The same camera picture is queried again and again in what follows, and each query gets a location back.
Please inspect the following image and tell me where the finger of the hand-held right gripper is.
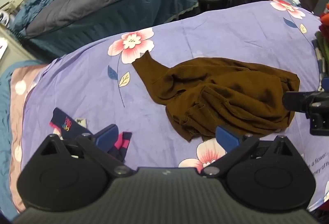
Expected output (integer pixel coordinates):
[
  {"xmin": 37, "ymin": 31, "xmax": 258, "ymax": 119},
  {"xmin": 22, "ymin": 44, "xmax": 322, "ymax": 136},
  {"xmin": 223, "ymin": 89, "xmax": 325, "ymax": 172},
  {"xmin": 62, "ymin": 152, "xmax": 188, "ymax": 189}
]
[{"xmin": 282, "ymin": 91, "xmax": 312, "ymax": 113}]

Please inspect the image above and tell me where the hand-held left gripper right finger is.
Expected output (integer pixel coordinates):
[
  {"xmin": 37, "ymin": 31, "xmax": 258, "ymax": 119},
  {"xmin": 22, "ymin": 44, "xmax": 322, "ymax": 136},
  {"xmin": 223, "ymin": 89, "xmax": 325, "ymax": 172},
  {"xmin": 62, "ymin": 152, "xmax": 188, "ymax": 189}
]
[{"xmin": 200, "ymin": 126, "xmax": 300, "ymax": 178}]

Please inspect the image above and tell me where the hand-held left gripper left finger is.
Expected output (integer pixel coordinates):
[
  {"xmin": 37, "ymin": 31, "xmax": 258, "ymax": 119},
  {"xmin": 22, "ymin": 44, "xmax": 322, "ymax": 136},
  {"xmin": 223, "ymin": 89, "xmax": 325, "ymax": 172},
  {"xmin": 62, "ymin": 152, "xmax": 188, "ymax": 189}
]
[{"xmin": 38, "ymin": 124, "xmax": 134, "ymax": 176}]

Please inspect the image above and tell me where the brown knit sweater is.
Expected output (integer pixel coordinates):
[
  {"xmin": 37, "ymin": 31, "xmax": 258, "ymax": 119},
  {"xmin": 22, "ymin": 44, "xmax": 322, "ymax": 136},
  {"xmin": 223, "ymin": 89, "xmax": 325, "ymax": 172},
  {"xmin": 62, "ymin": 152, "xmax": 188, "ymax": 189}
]
[{"xmin": 132, "ymin": 50, "xmax": 301, "ymax": 142}]

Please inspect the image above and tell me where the navy pink striped sock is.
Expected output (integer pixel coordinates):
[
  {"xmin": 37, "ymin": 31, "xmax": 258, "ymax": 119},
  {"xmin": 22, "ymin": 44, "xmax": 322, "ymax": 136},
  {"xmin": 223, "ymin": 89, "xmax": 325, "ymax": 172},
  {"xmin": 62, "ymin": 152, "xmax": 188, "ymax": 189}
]
[{"xmin": 107, "ymin": 132, "xmax": 133, "ymax": 163}]

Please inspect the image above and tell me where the navy sock with colourful logo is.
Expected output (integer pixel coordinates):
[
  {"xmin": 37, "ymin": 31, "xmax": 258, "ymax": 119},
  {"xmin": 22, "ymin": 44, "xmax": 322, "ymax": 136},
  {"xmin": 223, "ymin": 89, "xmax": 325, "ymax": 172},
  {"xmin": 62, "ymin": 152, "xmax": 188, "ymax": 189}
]
[{"xmin": 49, "ymin": 108, "xmax": 93, "ymax": 140}]

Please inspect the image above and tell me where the green fuzzy sweater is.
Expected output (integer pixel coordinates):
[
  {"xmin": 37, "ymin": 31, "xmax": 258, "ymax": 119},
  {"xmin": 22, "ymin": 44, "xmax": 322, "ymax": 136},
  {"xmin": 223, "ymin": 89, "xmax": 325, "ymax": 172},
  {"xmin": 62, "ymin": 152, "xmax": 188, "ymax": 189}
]
[{"xmin": 315, "ymin": 31, "xmax": 329, "ymax": 65}]

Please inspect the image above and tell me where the pink dotted sheet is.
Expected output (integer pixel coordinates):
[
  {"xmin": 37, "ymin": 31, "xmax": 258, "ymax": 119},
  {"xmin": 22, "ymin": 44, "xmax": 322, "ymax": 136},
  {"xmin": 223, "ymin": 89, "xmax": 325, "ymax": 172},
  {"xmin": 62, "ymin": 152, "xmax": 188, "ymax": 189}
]
[{"xmin": 9, "ymin": 65, "xmax": 52, "ymax": 212}]

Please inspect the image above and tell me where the purple floral bedsheet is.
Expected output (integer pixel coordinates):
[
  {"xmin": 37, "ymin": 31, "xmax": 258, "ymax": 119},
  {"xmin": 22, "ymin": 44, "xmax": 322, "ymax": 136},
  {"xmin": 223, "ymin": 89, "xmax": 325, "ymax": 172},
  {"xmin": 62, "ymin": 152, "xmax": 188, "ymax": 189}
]
[{"xmin": 21, "ymin": 0, "xmax": 329, "ymax": 214}]

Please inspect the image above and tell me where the massage bed with blue cover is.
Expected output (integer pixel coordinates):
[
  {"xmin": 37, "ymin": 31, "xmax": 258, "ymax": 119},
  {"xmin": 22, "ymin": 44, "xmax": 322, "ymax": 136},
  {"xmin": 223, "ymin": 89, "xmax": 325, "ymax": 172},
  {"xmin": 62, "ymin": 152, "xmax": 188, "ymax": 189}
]
[{"xmin": 15, "ymin": 0, "xmax": 199, "ymax": 58}]

